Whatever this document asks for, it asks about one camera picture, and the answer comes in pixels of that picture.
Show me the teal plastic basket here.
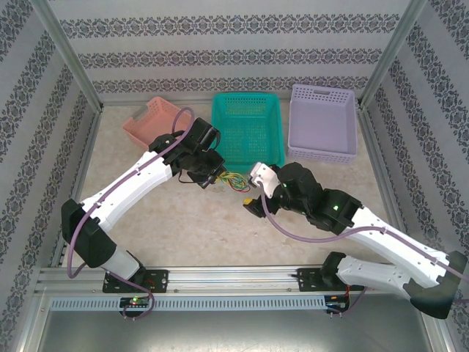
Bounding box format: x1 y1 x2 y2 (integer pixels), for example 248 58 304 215
210 92 287 173

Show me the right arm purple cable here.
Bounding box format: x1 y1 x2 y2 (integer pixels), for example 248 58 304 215
254 177 469 316

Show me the aluminium side rail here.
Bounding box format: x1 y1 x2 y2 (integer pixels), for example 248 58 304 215
358 106 419 267
49 108 103 268

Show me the slotted grey cable duct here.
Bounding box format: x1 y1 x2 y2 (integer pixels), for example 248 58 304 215
49 296 327 312

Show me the aluminium frame post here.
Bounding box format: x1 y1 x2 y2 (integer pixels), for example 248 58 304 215
31 0 103 111
358 0 429 107

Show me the aluminium mounting rail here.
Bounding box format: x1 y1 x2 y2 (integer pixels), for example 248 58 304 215
34 266 429 294

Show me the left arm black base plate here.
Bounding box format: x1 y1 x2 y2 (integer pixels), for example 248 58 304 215
102 269 169 294

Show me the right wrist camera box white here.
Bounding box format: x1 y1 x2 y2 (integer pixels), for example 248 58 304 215
248 162 281 199

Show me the pink plastic basket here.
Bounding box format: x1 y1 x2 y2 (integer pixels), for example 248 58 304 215
122 96 195 151

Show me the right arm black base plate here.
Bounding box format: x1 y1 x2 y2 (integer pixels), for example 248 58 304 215
297 267 366 293

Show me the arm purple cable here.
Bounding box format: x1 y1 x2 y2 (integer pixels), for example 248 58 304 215
65 107 195 322
254 177 469 316

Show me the purple plastic basket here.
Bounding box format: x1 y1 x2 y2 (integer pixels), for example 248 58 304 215
287 83 358 164

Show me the sheet metal shelf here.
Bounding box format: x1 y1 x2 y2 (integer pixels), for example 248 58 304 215
21 309 451 352

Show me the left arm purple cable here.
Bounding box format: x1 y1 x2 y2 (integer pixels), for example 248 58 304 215
65 107 195 322

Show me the aluminium rear rail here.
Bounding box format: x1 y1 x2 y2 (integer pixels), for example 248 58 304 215
100 98 362 108

